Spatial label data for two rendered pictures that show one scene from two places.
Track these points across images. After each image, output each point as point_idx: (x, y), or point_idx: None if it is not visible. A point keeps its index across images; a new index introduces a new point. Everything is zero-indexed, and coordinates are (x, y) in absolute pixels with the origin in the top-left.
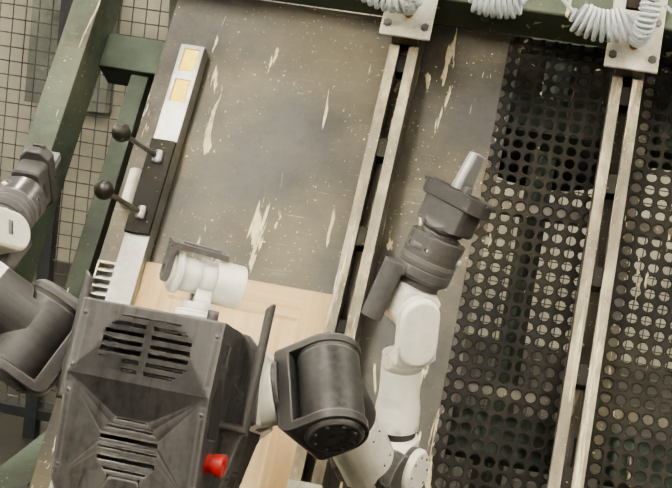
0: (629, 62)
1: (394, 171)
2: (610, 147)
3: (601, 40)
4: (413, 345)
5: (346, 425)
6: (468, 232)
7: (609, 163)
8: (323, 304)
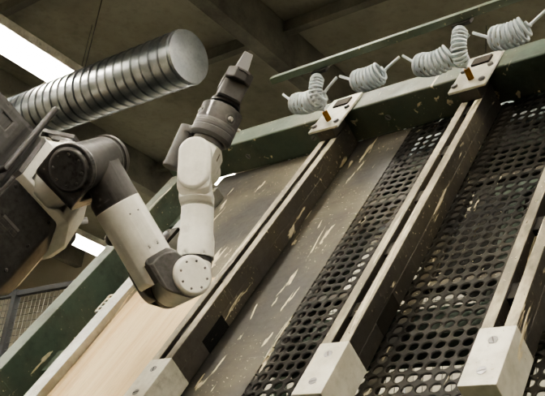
0: (465, 86)
1: (304, 200)
2: (448, 133)
3: (432, 68)
4: (187, 169)
5: (69, 151)
6: (233, 93)
7: (445, 139)
8: None
